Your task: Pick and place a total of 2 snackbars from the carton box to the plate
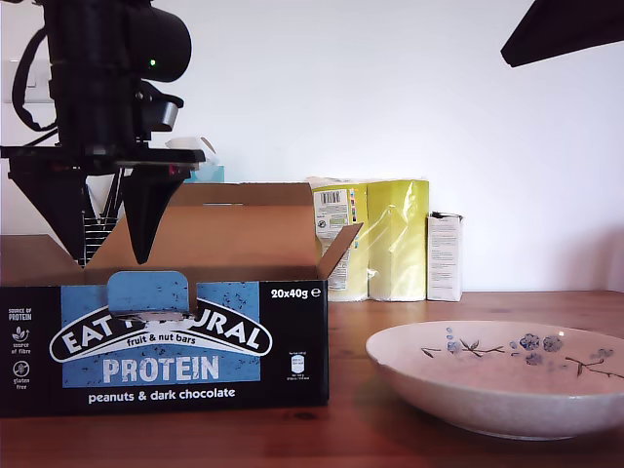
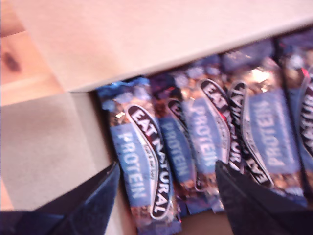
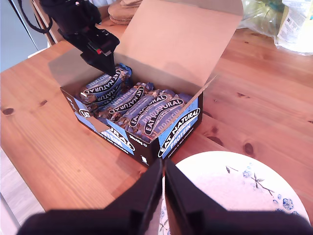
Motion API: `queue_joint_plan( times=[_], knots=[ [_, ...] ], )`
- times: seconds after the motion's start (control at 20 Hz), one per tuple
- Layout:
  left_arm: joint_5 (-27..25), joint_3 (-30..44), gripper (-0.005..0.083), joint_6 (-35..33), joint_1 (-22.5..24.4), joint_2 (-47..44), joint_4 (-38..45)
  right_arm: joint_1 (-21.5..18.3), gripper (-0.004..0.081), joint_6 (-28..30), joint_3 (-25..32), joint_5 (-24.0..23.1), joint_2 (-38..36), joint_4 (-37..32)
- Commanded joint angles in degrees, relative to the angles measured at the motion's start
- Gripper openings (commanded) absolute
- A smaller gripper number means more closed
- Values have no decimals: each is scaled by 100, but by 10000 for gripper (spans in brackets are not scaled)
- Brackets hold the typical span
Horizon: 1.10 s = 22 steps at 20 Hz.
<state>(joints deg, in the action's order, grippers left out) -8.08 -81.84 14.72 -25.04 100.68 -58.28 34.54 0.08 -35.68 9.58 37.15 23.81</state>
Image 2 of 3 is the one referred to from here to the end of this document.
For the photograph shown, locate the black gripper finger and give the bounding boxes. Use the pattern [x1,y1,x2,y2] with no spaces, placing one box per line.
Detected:
[216,161,313,235]
[24,161,121,235]

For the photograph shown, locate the blue protein snack bar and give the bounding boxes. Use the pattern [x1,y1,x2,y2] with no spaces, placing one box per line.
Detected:
[149,73,213,217]
[277,26,313,196]
[179,61,232,213]
[221,40,308,206]

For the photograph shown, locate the Eat Natural protein bars carton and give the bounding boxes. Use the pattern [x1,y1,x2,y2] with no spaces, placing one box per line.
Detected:
[0,0,313,235]

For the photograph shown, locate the protein snack bar crumpled end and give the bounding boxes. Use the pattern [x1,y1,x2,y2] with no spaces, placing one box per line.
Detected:
[96,77,183,233]

